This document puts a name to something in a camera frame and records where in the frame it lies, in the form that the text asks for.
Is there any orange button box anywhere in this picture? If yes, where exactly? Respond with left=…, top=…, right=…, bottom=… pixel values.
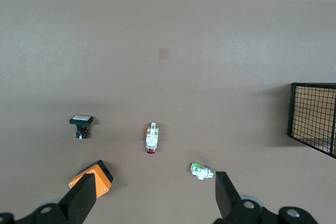
left=68, top=159, right=114, bottom=199

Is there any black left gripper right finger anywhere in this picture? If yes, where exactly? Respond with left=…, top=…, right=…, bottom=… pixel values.
left=215, top=171, right=242, bottom=220

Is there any green push button white body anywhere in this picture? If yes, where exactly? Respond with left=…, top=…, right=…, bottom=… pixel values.
left=190, top=162, right=216, bottom=182

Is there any black wire rack wooden shelf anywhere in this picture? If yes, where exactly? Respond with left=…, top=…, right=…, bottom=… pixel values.
left=287, top=82, right=336, bottom=159

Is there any black square button white cap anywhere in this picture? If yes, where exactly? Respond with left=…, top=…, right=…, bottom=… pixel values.
left=69, top=114, right=94, bottom=140

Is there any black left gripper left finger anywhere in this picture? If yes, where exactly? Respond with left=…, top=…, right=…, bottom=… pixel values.
left=58, top=173, right=97, bottom=224

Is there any white green red connector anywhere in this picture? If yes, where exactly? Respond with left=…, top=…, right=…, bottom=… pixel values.
left=145, top=121, right=161, bottom=154

